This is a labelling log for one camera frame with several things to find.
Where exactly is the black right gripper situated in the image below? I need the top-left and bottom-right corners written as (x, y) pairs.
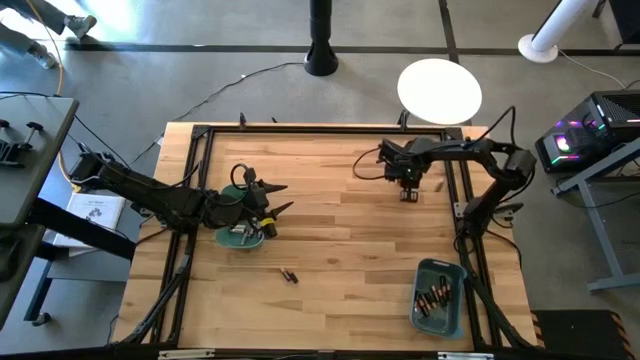
top-left (377, 138), bottom-right (430, 204)

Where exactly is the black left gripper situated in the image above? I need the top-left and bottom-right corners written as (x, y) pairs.
top-left (234, 168), bottom-right (295, 239)

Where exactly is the green plastic bin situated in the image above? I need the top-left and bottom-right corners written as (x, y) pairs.
top-left (213, 183), bottom-right (267, 251)

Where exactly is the blue-green plastic bin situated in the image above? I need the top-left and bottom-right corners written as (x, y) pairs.
top-left (410, 257), bottom-right (469, 342)

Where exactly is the white round disc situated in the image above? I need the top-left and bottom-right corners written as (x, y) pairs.
top-left (396, 57), bottom-right (484, 127)

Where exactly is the black stand pole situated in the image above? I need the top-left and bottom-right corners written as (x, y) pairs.
top-left (303, 0), bottom-right (340, 78)

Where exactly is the white booklet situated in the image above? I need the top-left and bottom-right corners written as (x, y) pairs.
top-left (52, 192), bottom-right (128, 250)

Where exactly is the white pole stand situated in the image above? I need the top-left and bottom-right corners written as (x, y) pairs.
top-left (517, 0), bottom-right (595, 65)

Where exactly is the black computer tower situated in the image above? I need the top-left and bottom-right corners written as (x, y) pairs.
top-left (534, 89), bottom-right (640, 175)

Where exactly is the grey side table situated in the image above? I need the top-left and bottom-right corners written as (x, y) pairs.
top-left (551, 137), bottom-right (640, 295)

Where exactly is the black hazard-striped mat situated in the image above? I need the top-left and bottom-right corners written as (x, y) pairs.
top-left (529, 308), bottom-right (635, 360)

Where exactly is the grey work table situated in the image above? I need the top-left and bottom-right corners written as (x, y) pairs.
top-left (0, 94), bottom-right (81, 230)

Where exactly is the black box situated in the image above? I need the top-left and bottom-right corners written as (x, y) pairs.
top-left (606, 0), bottom-right (640, 45)

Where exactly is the person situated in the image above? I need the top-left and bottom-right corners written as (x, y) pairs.
top-left (0, 0), bottom-right (99, 71)

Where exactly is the dark desk top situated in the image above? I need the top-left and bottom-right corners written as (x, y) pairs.
top-left (0, 223), bottom-right (47, 321)

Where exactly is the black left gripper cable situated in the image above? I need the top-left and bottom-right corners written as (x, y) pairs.
top-left (228, 162), bottom-right (254, 194)

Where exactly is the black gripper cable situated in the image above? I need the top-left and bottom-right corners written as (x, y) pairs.
top-left (351, 145), bottom-right (387, 182)
top-left (228, 162), bottom-right (254, 194)

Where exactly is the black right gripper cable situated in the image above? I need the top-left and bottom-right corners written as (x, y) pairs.
top-left (351, 145), bottom-right (387, 182)

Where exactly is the black table frame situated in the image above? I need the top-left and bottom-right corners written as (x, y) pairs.
top-left (112, 123), bottom-right (539, 351)

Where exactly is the black floor cable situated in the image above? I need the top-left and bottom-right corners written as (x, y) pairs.
top-left (142, 60), bottom-right (306, 154)

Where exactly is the silver metal bracket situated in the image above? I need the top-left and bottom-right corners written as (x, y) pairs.
top-left (437, 351), bottom-right (495, 360)
top-left (158, 348), bottom-right (217, 360)

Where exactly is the yellow cable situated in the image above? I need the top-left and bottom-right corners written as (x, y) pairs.
top-left (25, 0), bottom-right (90, 195)

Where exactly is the black desk frame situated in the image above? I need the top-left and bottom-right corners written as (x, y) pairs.
top-left (22, 197), bottom-right (137, 329)

